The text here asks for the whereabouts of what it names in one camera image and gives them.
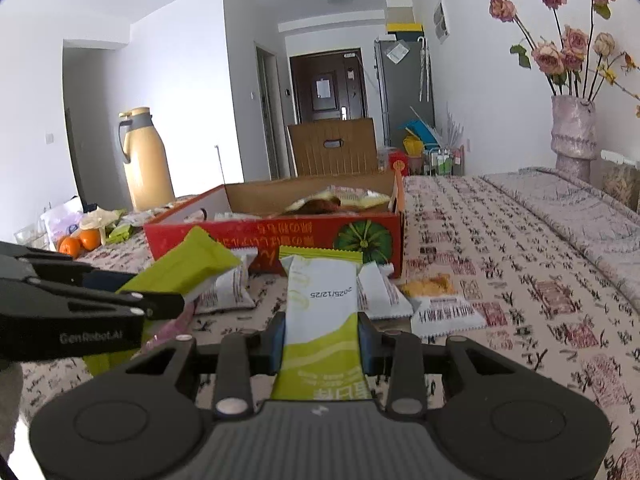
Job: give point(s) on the white feather plume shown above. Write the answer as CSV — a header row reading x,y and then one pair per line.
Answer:
x,y
455,127

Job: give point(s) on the yellow thermos jug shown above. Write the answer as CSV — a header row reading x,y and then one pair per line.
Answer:
x,y
147,165

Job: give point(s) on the white plastic bag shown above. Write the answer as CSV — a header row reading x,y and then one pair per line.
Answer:
x,y
60,220

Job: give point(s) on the orange cracker packet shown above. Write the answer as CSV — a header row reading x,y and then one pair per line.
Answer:
x,y
440,305

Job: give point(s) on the red cardboard box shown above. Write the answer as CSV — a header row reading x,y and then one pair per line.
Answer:
x,y
300,232

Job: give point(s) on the red gift box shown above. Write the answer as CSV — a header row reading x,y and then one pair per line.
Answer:
x,y
399,161

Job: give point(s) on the long white green snack packet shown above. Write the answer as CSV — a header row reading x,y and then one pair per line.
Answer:
x,y
320,310

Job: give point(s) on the glass cup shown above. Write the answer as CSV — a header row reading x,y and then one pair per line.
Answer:
x,y
30,237

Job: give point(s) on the yellow green snack packet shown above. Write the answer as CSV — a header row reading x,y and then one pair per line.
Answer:
x,y
355,197

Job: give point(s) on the paper note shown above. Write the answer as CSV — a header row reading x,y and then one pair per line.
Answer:
x,y
397,52

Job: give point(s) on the orange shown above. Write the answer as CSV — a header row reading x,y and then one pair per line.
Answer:
x,y
70,245
90,239

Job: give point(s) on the pink snack packet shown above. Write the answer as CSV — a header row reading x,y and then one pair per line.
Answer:
x,y
167,330

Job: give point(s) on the pink textured vase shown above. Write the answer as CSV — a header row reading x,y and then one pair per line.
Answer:
x,y
572,135

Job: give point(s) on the white wall panel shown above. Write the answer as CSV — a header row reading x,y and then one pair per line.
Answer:
x,y
441,17

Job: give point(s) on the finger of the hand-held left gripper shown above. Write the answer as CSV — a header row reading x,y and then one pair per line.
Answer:
x,y
105,280
162,305

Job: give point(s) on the small green snack packet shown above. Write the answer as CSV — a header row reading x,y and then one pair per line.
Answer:
x,y
120,232

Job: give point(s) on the grey refrigerator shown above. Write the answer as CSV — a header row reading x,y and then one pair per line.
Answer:
x,y
402,95

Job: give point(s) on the brown snack packet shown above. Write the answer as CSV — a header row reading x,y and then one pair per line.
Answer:
x,y
320,206

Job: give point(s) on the grey snack packet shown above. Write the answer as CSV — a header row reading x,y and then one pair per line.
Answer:
x,y
380,295
222,290

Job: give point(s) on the storage cart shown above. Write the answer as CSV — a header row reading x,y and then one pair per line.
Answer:
x,y
442,160

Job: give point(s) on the cream plastic bag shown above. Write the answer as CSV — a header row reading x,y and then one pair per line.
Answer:
x,y
97,220

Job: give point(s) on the blue plastic item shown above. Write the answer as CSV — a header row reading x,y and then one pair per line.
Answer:
x,y
420,130

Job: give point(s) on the white box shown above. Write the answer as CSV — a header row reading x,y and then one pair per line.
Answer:
x,y
400,14

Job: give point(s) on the dried rose bouquet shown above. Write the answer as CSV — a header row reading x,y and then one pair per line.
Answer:
x,y
547,57

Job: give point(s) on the pink grey patterned cloth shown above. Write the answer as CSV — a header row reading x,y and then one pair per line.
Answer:
x,y
575,210

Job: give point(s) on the white folded umbrella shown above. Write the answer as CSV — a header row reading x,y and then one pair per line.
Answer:
x,y
425,70

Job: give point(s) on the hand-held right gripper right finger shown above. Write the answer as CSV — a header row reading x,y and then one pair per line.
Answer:
x,y
364,345

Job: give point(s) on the glass jar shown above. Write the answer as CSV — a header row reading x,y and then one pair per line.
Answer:
x,y
620,180

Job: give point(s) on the wooden chair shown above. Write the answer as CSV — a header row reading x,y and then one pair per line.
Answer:
x,y
330,152

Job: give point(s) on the yellow bag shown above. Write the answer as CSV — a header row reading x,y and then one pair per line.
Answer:
x,y
412,146

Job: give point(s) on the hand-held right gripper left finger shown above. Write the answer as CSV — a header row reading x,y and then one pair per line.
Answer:
x,y
274,345

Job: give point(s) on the yellow box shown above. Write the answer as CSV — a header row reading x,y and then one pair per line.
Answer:
x,y
405,27

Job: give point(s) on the dark brown door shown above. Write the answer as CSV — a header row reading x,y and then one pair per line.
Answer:
x,y
325,85

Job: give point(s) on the grey interior door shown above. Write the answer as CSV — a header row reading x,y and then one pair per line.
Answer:
x,y
267,110

